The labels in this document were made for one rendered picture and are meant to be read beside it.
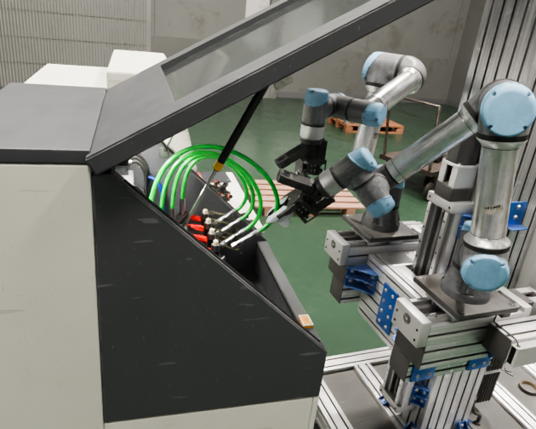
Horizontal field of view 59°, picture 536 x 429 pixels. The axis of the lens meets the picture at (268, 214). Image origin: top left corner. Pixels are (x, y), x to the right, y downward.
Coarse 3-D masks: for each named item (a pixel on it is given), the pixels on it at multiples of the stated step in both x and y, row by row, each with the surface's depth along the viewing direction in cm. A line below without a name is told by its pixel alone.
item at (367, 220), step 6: (366, 210) 188; (396, 210) 184; (366, 216) 186; (372, 216) 184; (384, 216) 182; (390, 216) 182; (396, 216) 184; (366, 222) 186; (372, 222) 184; (378, 222) 184; (384, 222) 182; (390, 222) 182; (396, 222) 184; (372, 228) 184; (378, 228) 183; (384, 228) 183; (390, 228) 183; (396, 228) 185
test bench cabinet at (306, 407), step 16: (288, 400) 132; (304, 400) 134; (160, 416) 123; (176, 416) 124; (192, 416) 126; (208, 416) 127; (224, 416) 128; (240, 416) 130; (256, 416) 132; (272, 416) 133; (288, 416) 135; (304, 416) 136
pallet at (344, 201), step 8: (264, 184) 501; (280, 184) 504; (248, 192) 474; (264, 192) 475; (272, 192) 477; (280, 192) 479; (344, 192) 498; (256, 200) 455; (264, 200) 457; (272, 200) 459; (336, 200) 475; (344, 200) 477; (352, 200) 480; (256, 208) 441; (264, 208) 443; (328, 208) 457; (336, 208) 459; (344, 208) 460; (352, 208) 462; (360, 208) 464
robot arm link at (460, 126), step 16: (496, 80) 120; (464, 112) 127; (448, 128) 129; (464, 128) 127; (416, 144) 135; (432, 144) 132; (448, 144) 130; (400, 160) 137; (416, 160) 134; (432, 160) 135; (384, 176) 138; (400, 176) 138
